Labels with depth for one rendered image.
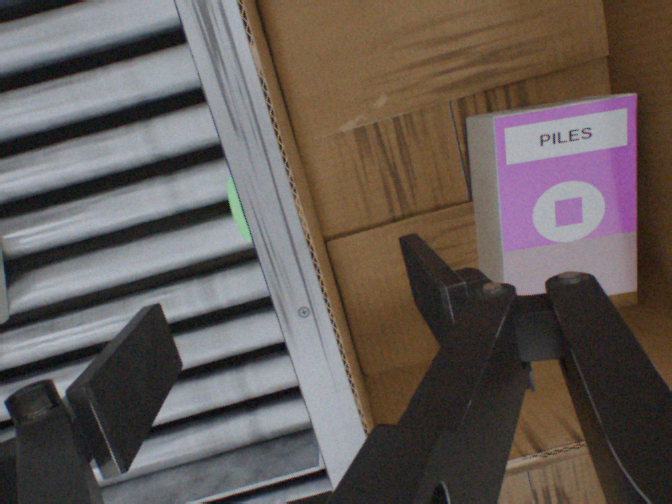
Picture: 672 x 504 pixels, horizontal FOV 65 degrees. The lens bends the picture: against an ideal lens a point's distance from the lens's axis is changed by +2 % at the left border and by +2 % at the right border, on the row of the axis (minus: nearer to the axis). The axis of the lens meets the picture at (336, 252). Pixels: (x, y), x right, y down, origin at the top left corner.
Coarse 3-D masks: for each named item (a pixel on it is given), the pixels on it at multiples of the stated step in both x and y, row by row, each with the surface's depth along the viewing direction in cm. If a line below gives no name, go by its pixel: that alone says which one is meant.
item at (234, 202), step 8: (232, 184) 52; (232, 192) 52; (232, 200) 51; (232, 208) 52; (240, 208) 51; (240, 216) 51; (240, 224) 52; (240, 232) 53; (248, 232) 53; (248, 240) 54
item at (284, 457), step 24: (312, 432) 70; (216, 456) 71; (240, 456) 69; (264, 456) 68; (288, 456) 67; (312, 456) 65; (144, 480) 70; (168, 480) 69; (192, 480) 67; (216, 480) 66; (240, 480) 65; (264, 480) 63
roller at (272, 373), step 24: (264, 360) 67; (288, 360) 67; (192, 384) 67; (216, 384) 67; (240, 384) 66; (264, 384) 67; (288, 384) 67; (168, 408) 67; (192, 408) 67; (0, 432) 68
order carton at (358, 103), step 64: (256, 0) 43; (320, 0) 43; (384, 0) 43; (448, 0) 44; (512, 0) 44; (576, 0) 44; (640, 0) 40; (256, 64) 29; (320, 64) 44; (384, 64) 44; (448, 64) 45; (512, 64) 45; (576, 64) 46; (640, 64) 42; (320, 128) 45; (384, 128) 46; (448, 128) 47; (640, 128) 44; (320, 192) 47; (384, 192) 48; (448, 192) 48; (640, 192) 46; (320, 256) 36; (384, 256) 49; (448, 256) 49; (640, 256) 49; (384, 320) 50; (640, 320) 48; (384, 384) 50; (512, 448) 37
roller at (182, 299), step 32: (160, 288) 64; (192, 288) 63; (224, 288) 63; (256, 288) 63; (64, 320) 64; (96, 320) 63; (128, 320) 63; (0, 352) 63; (32, 352) 64; (64, 352) 65
